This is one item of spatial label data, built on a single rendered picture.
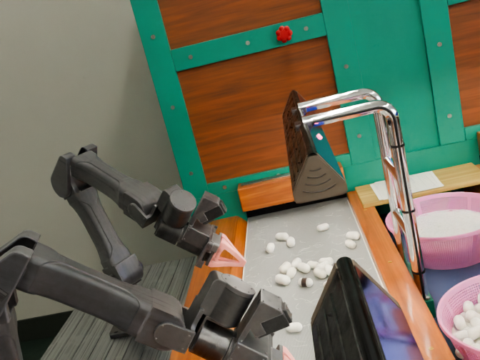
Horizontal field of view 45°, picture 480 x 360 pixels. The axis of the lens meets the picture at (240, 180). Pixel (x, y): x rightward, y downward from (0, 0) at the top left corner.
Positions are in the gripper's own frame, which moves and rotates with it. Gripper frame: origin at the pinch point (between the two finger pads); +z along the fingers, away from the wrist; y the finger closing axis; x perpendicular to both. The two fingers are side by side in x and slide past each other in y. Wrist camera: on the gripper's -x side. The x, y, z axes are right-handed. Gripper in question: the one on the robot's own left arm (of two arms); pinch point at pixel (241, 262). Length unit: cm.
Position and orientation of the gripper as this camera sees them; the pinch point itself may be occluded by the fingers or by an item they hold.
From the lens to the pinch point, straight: 126.6
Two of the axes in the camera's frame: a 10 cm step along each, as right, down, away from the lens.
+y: 0.5, -3.0, 9.5
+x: -4.5, 8.5, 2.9
